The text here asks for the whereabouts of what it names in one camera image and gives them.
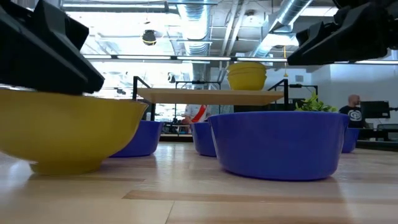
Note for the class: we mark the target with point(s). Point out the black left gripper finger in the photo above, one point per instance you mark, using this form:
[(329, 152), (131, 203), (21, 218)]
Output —
[(62, 25), (46, 62)]

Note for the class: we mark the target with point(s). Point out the wooden shelf with black legs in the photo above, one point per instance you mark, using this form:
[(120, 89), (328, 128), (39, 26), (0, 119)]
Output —
[(211, 96)]

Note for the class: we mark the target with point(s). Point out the black pendant lamp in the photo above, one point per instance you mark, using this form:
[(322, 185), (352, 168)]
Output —
[(149, 37)]

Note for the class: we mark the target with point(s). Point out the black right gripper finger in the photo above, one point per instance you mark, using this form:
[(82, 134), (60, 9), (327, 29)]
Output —
[(348, 40), (308, 34)]

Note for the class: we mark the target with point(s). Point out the blue plastic bowl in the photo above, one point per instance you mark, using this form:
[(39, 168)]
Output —
[(352, 140), (146, 138), (202, 140), (280, 146)]

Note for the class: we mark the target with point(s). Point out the yellow bowls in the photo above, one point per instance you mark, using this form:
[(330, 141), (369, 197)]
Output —
[(247, 82)]

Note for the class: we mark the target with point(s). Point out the black computer monitor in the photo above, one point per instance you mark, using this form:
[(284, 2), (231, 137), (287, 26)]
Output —
[(374, 109)]

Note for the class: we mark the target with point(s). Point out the green potted plant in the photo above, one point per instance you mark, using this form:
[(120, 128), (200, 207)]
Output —
[(312, 105)]

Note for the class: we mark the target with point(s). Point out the yellow hanging pendant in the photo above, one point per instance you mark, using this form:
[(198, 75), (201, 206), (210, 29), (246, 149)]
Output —
[(285, 74)]

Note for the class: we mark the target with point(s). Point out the silver spiral air duct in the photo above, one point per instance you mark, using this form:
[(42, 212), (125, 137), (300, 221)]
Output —
[(196, 31), (289, 14)]

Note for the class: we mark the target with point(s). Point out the person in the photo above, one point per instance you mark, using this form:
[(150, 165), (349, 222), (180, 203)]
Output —
[(353, 115), (194, 112)]

